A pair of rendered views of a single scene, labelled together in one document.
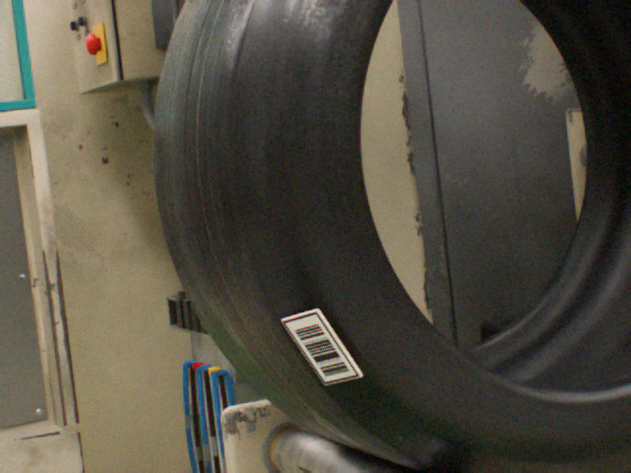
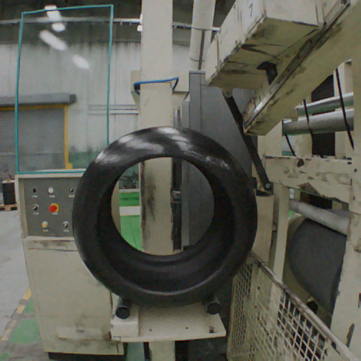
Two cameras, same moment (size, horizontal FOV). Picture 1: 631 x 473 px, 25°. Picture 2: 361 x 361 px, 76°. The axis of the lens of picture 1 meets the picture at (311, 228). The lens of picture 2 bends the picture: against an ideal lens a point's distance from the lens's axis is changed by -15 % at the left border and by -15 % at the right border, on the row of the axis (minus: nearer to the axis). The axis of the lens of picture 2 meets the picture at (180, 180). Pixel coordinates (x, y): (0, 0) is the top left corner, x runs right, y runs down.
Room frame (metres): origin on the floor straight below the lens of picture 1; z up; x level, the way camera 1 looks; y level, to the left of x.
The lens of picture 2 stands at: (0.44, -0.45, 1.38)
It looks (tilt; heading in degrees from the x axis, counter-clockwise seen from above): 6 degrees down; 17
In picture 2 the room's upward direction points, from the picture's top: straight up
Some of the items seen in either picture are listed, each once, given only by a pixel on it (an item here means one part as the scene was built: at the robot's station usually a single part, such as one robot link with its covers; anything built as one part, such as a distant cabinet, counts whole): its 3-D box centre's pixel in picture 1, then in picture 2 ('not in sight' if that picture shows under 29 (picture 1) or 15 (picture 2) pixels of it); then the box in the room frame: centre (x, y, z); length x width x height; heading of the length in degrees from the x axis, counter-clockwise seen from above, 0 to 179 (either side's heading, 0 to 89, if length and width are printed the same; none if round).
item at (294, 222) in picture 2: not in sight; (300, 281); (1.95, -0.76, 0.61); 0.33 x 0.06 x 0.86; 112
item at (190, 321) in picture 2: not in sight; (166, 308); (1.26, -0.15, 0.80); 0.37 x 0.36 x 0.02; 112
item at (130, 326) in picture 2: not in sight; (128, 301); (1.21, -0.02, 0.83); 0.36 x 0.09 x 0.06; 22
